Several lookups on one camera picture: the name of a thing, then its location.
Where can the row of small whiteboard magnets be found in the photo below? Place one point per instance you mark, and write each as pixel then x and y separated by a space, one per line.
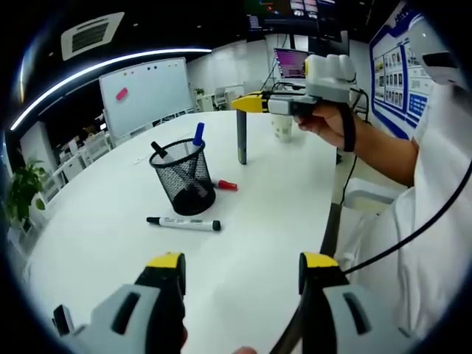
pixel 155 68

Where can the white chair armrest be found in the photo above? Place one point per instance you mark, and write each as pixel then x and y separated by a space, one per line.
pixel 368 195

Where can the curved ceiling light strip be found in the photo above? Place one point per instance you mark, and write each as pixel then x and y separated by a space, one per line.
pixel 166 50

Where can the black mesh pen holder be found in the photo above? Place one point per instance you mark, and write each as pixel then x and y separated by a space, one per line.
pixel 184 184

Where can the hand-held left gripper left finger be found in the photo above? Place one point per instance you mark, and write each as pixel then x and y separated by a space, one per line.
pixel 151 306

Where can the laptop with purple screen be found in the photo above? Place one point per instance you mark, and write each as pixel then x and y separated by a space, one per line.
pixel 289 62

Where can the black cap whiteboard marker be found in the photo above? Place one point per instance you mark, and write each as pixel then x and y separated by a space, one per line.
pixel 158 149
pixel 184 223

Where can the large wall monitor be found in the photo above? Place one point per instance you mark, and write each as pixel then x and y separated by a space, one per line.
pixel 284 18

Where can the dark switched-off monitor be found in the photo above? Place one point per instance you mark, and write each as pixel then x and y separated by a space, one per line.
pixel 332 40

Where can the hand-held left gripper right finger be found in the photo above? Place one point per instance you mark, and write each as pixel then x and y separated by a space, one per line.
pixel 328 313

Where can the small potted plant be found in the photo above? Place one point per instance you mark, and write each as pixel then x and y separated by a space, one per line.
pixel 199 91

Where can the person's left hand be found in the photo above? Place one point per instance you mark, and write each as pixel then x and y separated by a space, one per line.
pixel 246 350

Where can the group of white office chairs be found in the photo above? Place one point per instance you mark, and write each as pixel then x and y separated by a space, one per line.
pixel 221 96
pixel 94 144

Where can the green potted plant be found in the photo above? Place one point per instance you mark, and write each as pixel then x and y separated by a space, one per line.
pixel 22 188

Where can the white ceiling air vent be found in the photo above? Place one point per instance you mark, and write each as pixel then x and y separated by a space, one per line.
pixel 92 35

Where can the red cap whiteboard marker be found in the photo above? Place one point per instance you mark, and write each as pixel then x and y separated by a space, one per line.
pixel 226 185

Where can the white paper cup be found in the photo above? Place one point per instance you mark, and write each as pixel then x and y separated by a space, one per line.
pixel 282 129

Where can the white rolling whiteboard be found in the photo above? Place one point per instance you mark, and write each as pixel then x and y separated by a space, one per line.
pixel 151 96

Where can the person's right hand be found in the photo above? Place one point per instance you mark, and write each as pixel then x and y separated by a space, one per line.
pixel 328 123

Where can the tall white cabinet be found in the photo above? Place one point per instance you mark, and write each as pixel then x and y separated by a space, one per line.
pixel 33 142

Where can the blue white wall display board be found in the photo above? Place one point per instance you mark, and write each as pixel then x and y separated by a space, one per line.
pixel 391 81

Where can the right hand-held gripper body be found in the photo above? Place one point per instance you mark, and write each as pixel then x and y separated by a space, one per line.
pixel 328 73

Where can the blue cap whiteboard marker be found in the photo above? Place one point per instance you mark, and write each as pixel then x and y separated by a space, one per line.
pixel 199 134

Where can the pink whiteboard eraser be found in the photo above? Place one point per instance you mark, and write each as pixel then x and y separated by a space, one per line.
pixel 122 93

